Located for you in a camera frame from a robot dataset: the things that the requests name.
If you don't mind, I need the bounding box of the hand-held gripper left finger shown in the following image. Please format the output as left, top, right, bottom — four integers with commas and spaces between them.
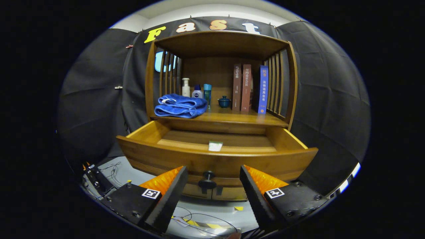
101, 166, 189, 233

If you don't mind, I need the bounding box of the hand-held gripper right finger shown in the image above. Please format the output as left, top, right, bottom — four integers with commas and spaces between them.
240, 165, 329, 233

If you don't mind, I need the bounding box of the wooden cabinet door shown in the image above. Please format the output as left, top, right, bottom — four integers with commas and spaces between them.
182, 184, 213, 200
212, 187, 248, 201

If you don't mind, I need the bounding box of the wooden countertop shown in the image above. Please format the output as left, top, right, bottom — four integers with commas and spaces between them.
151, 106, 289, 128

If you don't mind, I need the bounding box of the wooden cabinet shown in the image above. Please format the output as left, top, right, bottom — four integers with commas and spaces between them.
116, 31, 318, 201

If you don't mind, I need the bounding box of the yellow black striped tape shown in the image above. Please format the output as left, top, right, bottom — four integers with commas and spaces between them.
172, 216, 230, 230

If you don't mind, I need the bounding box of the blue folded towel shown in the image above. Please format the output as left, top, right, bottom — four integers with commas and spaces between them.
154, 94, 208, 119

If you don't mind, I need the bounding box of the blue book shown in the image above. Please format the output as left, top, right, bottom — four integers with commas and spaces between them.
258, 65, 269, 115

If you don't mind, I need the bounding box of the reddish brown book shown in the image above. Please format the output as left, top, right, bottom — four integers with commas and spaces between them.
241, 64, 253, 114

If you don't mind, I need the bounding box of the teal clear bottle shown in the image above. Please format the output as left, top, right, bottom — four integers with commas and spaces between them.
203, 84, 212, 109

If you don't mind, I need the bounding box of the dark brown book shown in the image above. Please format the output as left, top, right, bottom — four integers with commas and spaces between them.
232, 64, 242, 112

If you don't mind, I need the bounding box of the thin black floor cable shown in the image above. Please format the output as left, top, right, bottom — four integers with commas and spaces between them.
172, 206, 238, 238

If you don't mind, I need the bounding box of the thin grey cable loop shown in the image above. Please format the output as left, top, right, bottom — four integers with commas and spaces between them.
99, 162, 122, 187

